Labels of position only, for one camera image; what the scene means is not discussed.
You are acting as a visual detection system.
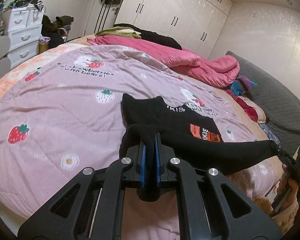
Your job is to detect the pink strawberry bear bedsheet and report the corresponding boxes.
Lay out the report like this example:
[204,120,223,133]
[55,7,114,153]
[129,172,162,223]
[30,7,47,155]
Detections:
[0,43,286,240]

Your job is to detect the white glossy wardrobe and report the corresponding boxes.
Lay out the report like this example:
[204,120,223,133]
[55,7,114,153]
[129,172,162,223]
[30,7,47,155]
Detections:
[115,0,233,58]

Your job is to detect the pink quilted duvet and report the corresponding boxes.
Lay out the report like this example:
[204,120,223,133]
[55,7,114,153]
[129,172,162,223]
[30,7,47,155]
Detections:
[87,35,240,88]

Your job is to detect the beige bed blanket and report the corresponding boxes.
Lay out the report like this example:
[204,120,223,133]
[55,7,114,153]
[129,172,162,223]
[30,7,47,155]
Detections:
[70,36,268,131]

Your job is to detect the grey quilted headboard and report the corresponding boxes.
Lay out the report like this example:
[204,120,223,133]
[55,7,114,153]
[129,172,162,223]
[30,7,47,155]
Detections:
[226,50,300,140]

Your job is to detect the green blanket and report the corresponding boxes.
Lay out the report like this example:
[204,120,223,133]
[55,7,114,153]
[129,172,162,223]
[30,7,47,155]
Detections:
[95,27,141,39]

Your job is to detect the person's right hand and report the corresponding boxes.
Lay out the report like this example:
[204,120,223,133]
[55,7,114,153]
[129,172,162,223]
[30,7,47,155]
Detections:
[275,164,300,207]

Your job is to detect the white drawer cabinet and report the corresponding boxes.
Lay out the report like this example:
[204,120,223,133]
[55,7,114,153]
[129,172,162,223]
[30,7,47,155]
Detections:
[2,5,45,69]

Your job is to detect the black clothes on bed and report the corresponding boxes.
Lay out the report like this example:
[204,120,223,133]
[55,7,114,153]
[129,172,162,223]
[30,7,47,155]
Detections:
[113,23,182,50]

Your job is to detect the dark clothes pile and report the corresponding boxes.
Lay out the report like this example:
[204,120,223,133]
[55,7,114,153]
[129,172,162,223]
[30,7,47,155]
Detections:
[41,15,74,49]

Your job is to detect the blue patterned cloth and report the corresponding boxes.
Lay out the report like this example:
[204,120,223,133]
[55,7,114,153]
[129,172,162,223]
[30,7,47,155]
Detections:
[258,124,281,147]

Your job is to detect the black small garment orange patches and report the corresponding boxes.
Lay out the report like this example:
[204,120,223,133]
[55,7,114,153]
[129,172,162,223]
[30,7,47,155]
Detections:
[119,93,281,202]

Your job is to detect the red fabric on bed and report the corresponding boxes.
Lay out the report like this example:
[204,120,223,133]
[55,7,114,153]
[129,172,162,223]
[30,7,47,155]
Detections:
[225,89,258,122]

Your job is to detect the striped colourful pillow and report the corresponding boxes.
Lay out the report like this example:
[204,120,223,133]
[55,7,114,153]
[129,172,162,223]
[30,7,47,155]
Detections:
[229,74,257,96]

